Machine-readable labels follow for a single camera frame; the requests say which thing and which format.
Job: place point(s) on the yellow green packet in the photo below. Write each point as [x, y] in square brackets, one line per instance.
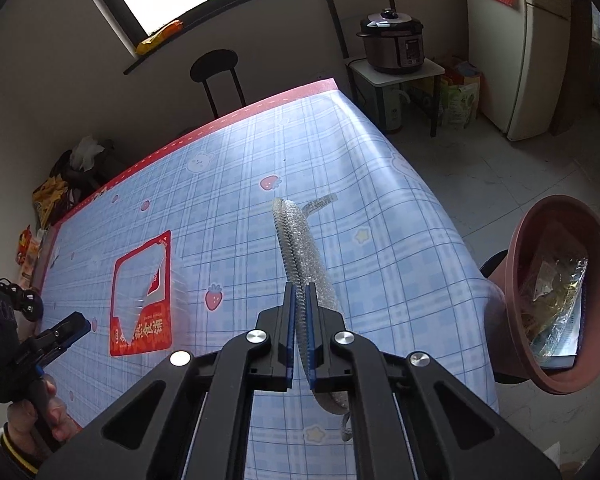
[422, 97]

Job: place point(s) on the white refrigerator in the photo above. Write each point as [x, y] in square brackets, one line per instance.
[530, 60]

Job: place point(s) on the person's left forearm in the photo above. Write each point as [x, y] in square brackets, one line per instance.
[15, 452]

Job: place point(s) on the electric pressure cooker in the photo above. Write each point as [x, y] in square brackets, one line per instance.
[390, 45]

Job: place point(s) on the brown wooden door frame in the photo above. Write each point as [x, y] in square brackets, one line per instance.
[575, 85]

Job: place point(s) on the white bubble wrap bag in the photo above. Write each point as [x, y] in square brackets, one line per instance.
[300, 240]

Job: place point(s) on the green white bag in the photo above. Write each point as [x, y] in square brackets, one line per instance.
[460, 100]

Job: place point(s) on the blue plaid tablecloth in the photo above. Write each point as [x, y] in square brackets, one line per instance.
[230, 185]

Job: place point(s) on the blue cardboard carton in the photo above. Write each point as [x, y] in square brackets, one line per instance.
[582, 320]

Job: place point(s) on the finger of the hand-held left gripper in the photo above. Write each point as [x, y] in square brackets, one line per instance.
[65, 330]

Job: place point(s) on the dark windowsill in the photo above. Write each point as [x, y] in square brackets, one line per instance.
[140, 62]

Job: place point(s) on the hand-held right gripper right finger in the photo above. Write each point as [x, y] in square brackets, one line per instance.
[312, 310]

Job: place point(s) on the clear plastic bag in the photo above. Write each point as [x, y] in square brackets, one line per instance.
[550, 280]

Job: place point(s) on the orange snack packet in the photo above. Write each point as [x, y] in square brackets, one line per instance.
[157, 40]

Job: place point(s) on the yellow snack bag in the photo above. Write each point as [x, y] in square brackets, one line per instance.
[50, 200]

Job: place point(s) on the white side table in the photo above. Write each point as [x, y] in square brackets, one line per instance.
[430, 67]

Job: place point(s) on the white plastic bag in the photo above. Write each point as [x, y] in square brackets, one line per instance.
[86, 152]

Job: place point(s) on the black round-back chair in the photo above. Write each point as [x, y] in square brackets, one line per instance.
[212, 65]

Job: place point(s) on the red snack packets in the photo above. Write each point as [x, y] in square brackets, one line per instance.
[27, 250]

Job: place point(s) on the red white plastic package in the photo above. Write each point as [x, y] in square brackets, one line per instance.
[140, 340]

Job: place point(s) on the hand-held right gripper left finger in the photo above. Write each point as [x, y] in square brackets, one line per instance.
[293, 340]

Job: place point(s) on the green electric kettle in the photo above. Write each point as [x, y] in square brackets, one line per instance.
[392, 110]

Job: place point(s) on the red shopping bag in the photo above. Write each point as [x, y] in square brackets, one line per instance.
[460, 67]

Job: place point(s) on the terracotta plastic basin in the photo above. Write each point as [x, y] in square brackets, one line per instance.
[545, 220]

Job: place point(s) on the black folded chair frame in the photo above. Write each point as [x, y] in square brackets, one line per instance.
[336, 20]

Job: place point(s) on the person's left hand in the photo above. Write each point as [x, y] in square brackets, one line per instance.
[20, 417]

